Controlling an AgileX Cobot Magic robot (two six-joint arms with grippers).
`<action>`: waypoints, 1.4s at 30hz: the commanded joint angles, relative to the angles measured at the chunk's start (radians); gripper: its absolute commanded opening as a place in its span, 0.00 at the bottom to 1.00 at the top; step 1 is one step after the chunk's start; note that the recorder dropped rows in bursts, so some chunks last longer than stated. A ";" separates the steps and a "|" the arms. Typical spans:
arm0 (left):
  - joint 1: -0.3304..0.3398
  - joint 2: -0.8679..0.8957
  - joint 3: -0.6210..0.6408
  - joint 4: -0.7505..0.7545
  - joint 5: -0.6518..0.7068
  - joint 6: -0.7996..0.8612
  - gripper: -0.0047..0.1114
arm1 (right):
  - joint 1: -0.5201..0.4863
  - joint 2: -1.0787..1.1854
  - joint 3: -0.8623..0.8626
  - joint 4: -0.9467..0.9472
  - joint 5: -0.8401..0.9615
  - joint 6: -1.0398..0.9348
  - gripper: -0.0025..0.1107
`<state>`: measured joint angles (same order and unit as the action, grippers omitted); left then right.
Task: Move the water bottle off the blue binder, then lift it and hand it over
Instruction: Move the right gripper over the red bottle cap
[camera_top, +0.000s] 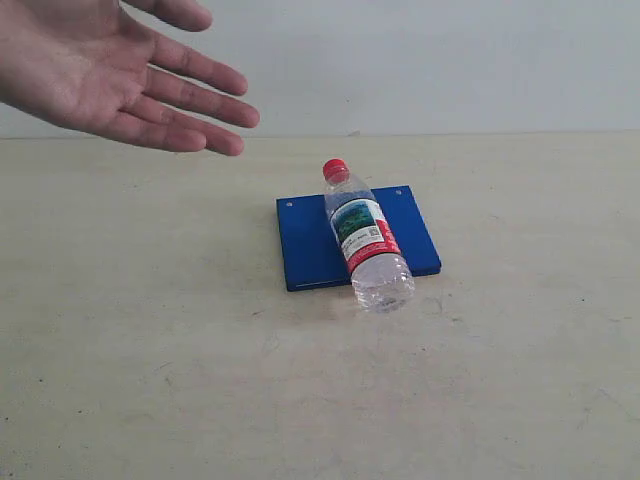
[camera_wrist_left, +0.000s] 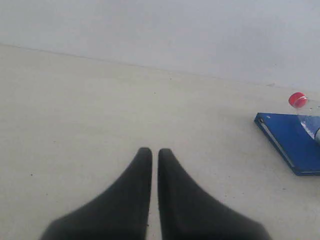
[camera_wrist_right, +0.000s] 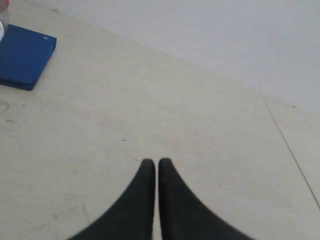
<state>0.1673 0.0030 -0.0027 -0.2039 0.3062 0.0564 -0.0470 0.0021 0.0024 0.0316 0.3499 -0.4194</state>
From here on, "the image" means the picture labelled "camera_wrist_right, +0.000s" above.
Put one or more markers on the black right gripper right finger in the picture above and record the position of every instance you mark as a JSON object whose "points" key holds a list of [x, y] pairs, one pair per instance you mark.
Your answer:
{"points": [[183, 216]]}

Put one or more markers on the clear plastic water bottle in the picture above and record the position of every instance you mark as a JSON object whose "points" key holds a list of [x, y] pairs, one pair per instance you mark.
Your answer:
{"points": [[4, 17]]}

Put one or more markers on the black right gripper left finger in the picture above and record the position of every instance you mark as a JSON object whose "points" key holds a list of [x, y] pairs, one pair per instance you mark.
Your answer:
{"points": [[131, 217]]}

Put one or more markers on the blue paper notebook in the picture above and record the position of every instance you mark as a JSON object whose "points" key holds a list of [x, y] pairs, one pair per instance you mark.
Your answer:
{"points": [[23, 57]]}

